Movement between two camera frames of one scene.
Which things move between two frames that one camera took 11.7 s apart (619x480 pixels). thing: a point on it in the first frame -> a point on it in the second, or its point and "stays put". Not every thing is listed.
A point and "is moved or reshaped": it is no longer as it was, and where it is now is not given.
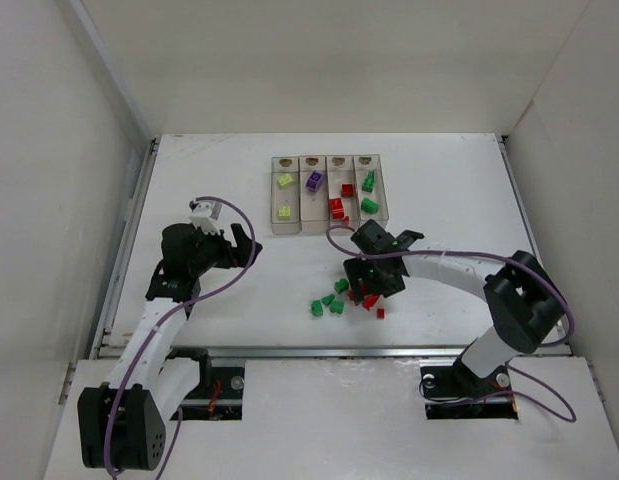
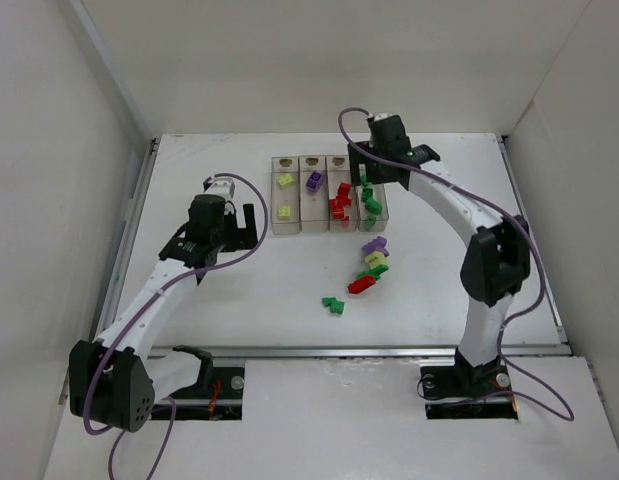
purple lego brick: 315,181 stays put
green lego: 370,206 stays put
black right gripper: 371,279 -> 377,170
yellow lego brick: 284,213 stays put
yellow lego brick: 285,180 stays put
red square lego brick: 348,190 is moved or reshaped
